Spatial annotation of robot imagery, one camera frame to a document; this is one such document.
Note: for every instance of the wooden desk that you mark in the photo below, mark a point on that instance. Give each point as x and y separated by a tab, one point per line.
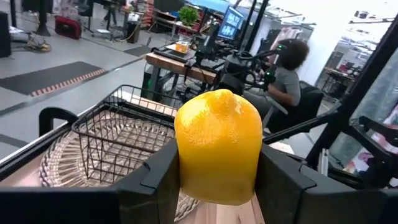
174	65

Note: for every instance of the tray with orange glasses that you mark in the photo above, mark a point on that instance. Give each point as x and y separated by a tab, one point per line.
180	47

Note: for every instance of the black floor mat striped edge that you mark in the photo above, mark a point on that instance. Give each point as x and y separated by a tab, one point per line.
46	77

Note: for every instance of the black frame post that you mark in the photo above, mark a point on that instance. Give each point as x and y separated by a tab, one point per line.
351	102

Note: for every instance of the black office chair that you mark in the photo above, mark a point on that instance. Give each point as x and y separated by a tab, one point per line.
308	105

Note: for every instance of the green potted plant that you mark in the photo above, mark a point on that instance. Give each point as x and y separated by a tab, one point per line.
188	15

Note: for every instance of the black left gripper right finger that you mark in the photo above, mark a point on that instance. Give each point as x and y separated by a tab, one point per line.
280	193

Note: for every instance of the black stand pole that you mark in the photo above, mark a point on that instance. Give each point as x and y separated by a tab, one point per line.
42	18

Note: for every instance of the small dark floor mat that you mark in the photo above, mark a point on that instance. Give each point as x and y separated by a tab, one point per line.
138	50

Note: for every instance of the person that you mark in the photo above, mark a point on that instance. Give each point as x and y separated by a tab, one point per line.
287	82

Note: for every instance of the yellow lemon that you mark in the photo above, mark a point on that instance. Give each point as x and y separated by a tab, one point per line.
217	146

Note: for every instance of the red bag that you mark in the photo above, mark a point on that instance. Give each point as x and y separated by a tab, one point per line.
67	27

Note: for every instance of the black curved bracket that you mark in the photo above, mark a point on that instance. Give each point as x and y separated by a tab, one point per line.
45	119

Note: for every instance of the monitor with blue screen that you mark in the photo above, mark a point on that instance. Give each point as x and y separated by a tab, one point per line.
230	23

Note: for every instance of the round woven placemat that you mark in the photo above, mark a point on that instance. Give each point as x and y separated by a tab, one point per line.
62	161

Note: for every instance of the black bin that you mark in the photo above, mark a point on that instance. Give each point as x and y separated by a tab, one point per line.
133	31

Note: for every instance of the pink garment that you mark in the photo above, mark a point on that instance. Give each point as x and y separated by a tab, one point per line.
289	35

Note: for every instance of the black case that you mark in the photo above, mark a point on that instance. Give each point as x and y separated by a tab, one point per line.
4	34

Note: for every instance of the black robot arm on desk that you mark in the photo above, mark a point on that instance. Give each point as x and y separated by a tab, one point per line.
236	67

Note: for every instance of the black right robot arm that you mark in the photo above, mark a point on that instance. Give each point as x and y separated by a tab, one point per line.
376	149

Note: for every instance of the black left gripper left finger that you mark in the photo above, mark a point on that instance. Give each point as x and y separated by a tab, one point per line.
149	199

